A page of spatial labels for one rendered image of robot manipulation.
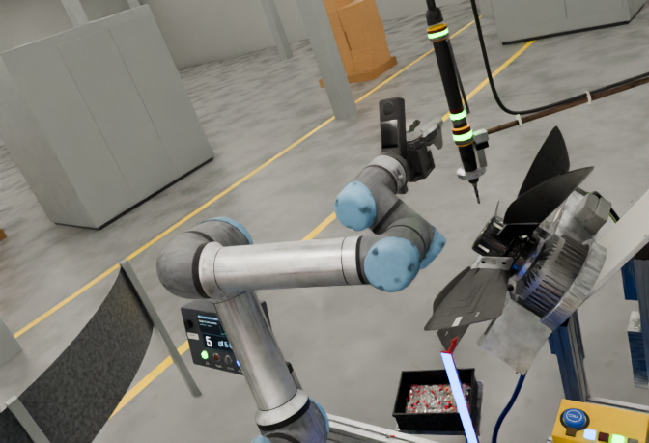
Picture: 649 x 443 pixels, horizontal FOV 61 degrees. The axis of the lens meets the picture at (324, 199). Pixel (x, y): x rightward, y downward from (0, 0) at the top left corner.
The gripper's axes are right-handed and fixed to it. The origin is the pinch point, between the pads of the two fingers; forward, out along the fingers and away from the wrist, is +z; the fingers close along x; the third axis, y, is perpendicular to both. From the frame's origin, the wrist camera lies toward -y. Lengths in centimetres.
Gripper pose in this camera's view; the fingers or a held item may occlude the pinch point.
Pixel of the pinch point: (426, 119)
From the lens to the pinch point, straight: 119.0
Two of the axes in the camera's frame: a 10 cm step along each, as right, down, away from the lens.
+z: 5.1, -5.0, 7.0
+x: 8.0, -0.3, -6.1
